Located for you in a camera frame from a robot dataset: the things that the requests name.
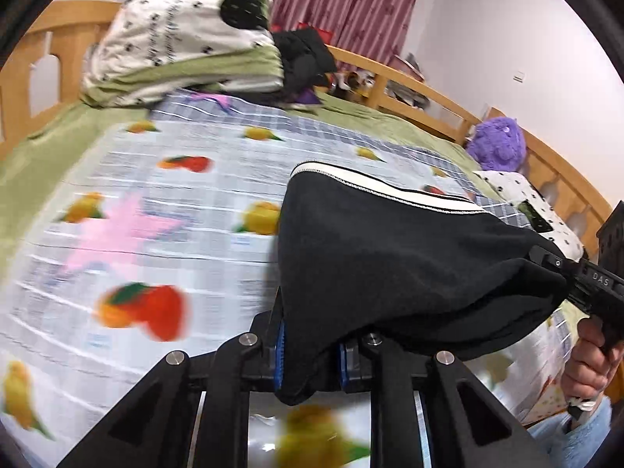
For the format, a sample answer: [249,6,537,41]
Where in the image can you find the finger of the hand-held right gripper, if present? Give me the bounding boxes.
[529,245,572,280]

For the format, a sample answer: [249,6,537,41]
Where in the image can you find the person's right hand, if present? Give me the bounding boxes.
[560,319,624,403]

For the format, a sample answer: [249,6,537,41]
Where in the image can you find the black jacket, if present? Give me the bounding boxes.
[270,28,338,104]

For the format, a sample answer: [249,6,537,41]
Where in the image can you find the wooden bed frame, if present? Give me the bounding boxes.
[0,0,615,254]

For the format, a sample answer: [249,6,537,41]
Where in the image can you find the black pants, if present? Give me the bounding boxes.
[274,158,569,406]

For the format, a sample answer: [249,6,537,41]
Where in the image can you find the person's blue jeans leg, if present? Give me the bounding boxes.
[529,397,612,468]

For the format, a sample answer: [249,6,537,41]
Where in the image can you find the white flower print pillow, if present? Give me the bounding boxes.
[475,170,586,259]

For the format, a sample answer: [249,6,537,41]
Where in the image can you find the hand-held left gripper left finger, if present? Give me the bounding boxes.
[56,297,287,468]

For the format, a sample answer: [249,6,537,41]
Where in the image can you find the fruit print plastic tablecloth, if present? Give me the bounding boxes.
[0,119,581,468]

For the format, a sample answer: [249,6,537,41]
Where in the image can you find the pile of boxes and clutter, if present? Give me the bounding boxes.
[336,53,440,108]

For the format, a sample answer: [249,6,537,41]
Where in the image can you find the purple plush toy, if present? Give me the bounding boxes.
[465,117,528,172]

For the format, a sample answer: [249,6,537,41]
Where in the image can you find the green fleece blanket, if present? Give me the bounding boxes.
[0,92,488,264]

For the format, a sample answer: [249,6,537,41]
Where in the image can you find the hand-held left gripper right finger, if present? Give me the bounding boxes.
[339,331,547,468]

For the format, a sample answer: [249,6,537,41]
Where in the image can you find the folded white flower print quilt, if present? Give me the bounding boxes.
[80,0,286,108]

